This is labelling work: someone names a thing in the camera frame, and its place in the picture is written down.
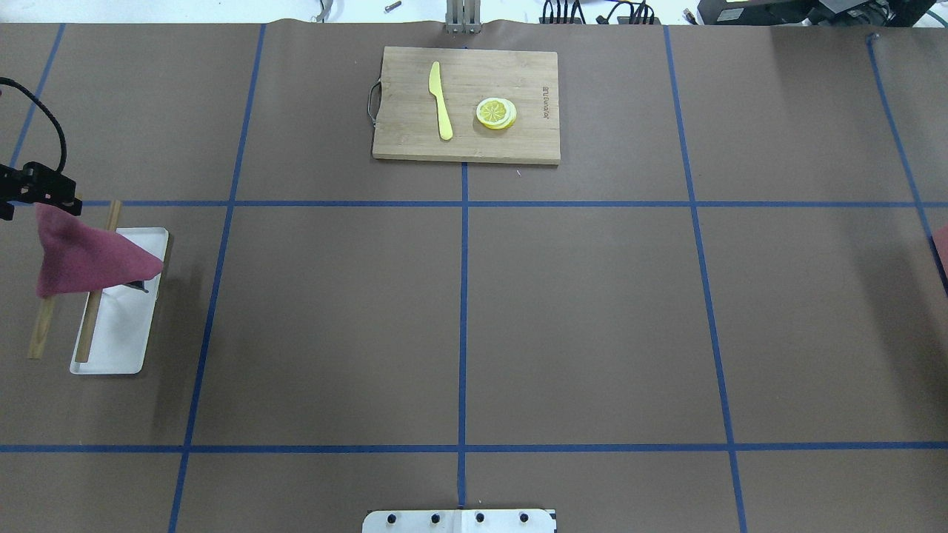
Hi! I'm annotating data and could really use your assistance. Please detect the wooden chopstick beside tray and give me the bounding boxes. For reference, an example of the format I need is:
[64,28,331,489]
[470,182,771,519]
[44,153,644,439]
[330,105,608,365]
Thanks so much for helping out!
[27,295,56,361]

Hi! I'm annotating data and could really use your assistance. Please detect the white rectangular tray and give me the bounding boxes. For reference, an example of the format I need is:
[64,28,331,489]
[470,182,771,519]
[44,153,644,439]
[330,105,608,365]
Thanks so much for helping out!
[69,274,162,375]

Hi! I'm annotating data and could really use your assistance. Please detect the pink red towel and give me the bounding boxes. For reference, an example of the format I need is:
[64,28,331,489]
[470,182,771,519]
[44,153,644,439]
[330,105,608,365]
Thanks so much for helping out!
[35,204,163,299]

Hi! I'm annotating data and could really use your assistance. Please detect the wooden cutting board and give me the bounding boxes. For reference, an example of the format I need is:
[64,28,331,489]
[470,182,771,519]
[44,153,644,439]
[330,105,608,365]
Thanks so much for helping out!
[372,45,561,166]

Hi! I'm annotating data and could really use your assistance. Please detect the aluminium frame post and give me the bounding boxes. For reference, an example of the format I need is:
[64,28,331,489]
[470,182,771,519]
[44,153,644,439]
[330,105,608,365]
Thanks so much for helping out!
[444,0,483,35]

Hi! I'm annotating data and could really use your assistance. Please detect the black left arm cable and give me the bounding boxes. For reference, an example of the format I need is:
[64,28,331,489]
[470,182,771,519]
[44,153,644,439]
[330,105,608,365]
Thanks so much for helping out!
[0,76,68,175]

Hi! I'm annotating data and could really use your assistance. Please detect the wooden chopstick on tray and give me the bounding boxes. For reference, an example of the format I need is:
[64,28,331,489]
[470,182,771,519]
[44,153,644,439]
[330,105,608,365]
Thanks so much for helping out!
[74,200,122,364]

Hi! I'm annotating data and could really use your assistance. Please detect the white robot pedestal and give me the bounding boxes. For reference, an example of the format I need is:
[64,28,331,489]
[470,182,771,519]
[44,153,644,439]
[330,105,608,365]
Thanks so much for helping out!
[361,509,558,532]

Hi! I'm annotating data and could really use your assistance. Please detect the yellow lemon slices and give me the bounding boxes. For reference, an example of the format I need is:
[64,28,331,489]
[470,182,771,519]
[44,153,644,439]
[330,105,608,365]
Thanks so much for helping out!
[476,97,518,130]

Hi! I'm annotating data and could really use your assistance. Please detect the yellow plastic knife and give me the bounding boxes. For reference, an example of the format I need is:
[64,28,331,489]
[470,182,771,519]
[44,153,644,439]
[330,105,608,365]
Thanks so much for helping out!
[427,61,454,141]

